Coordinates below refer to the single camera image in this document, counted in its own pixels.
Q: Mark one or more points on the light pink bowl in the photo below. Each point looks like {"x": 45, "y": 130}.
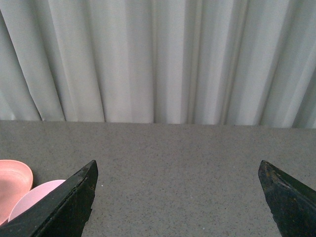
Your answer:
{"x": 33, "y": 196}

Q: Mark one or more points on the white curtain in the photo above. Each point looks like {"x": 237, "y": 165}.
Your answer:
{"x": 236, "y": 62}

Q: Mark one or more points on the pink plate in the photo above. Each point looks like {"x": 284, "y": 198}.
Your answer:
{"x": 16, "y": 179}

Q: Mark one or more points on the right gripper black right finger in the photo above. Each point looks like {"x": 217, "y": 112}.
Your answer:
{"x": 292, "y": 203}

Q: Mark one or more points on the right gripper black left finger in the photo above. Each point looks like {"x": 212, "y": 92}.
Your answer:
{"x": 63, "y": 212}

